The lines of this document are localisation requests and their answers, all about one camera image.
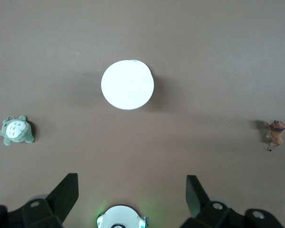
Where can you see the grey green totoro plush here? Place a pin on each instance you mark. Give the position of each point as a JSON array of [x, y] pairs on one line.
[[15, 130]]

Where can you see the white round desk lamp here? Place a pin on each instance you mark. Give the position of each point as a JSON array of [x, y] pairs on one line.
[[127, 84]]

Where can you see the brown lion statue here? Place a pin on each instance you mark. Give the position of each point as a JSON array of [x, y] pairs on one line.
[[275, 134]]

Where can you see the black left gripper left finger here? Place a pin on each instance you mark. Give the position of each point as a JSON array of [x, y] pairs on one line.
[[57, 204]]

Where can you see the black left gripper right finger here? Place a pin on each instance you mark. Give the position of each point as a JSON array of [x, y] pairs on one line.
[[204, 211]]

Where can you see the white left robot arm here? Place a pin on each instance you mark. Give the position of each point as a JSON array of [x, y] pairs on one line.
[[122, 217]]

